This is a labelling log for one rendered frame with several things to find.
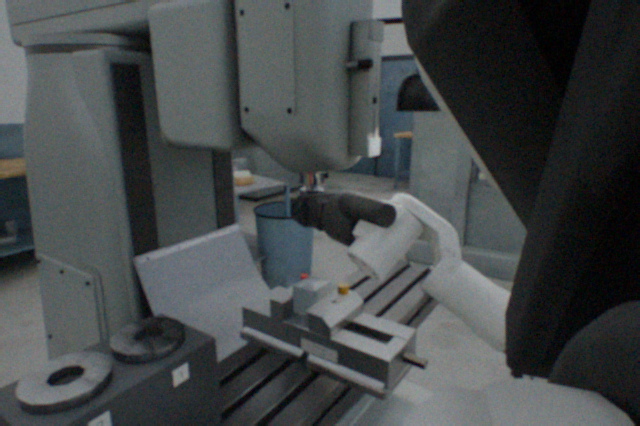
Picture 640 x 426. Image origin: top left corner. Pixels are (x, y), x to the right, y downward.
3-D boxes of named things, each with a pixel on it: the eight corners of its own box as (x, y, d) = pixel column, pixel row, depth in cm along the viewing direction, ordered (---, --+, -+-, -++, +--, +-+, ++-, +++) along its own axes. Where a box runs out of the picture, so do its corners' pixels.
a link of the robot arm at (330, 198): (348, 179, 79) (389, 189, 70) (348, 227, 82) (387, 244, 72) (289, 186, 73) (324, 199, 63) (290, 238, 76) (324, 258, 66)
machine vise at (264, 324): (419, 358, 83) (422, 307, 80) (385, 402, 71) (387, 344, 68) (282, 309, 102) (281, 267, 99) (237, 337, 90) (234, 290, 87)
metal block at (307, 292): (331, 307, 87) (331, 280, 85) (314, 319, 82) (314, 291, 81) (310, 300, 90) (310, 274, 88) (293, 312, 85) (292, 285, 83)
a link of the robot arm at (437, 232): (394, 201, 66) (467, 255, 62) (358, 243, 64) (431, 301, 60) (398, 184, 60) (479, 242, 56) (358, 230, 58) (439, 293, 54)
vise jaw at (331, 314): (363, 311, 86) (364, 294, 85) (330, 339, 76) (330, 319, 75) (339, 303, 90) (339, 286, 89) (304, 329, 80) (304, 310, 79)
